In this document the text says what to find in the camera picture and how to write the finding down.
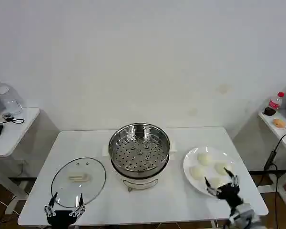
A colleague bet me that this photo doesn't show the dark brown cup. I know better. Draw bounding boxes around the dark brown cup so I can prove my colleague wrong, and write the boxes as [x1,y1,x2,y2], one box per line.
[264,106,276,117]

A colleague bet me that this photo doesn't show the white round plate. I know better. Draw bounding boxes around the white round plate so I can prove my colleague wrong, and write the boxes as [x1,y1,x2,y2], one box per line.
[183,146,237,198]

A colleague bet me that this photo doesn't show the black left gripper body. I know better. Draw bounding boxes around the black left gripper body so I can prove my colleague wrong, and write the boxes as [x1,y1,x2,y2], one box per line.
[47,209,76,229]

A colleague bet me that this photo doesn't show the small device with black cord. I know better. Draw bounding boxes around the small device with black cord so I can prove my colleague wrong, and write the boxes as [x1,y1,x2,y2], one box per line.
[1,113,25,124]

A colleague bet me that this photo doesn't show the red-capped plastic bottle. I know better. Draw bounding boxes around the red-capped plastic bottle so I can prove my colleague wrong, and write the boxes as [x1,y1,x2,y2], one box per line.
[268,92,286,111]

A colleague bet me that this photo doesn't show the white steamed bun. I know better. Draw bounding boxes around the white steamed bun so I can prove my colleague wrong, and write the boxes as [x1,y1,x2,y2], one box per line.
[214,162,232,175]
[189,166,207,180]
[197,152,212,166]
[207,177,222,189]

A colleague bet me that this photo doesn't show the perforated steel steamer basket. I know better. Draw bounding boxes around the perforated steel steamer basket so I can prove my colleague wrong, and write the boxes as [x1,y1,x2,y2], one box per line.
[109,123,171,178]

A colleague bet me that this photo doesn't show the black power cable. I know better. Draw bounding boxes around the black power cable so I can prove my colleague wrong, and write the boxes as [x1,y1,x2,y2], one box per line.
[256,126,286,189]

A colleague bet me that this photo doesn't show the clear plastic water jug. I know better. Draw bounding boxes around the clear plastic water jug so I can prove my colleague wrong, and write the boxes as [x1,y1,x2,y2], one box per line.
[0,82,24,117]

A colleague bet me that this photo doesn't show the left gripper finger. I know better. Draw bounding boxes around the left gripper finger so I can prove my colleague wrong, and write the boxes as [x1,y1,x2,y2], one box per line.
[69,193,86,217]
[44,192,58,217]

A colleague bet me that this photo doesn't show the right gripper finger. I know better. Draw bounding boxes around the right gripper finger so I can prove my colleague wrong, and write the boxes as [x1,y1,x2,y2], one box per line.
[204,177,221,197]
[223,167,241,189]

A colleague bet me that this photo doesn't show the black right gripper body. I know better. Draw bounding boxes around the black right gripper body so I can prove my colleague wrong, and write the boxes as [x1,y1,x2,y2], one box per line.
[216,185,244,210]

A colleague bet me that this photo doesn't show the white electric pot base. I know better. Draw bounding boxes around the white electric pot base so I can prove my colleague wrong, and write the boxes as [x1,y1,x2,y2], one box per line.
[102,140,178,192]

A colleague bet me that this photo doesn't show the glass lid with white handle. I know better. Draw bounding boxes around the glass lid with white handle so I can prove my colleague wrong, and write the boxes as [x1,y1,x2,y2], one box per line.
[51,156,107,208]

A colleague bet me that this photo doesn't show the orange pastry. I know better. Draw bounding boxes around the orange pastry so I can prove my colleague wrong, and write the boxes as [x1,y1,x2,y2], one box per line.
[273,118,286,129]

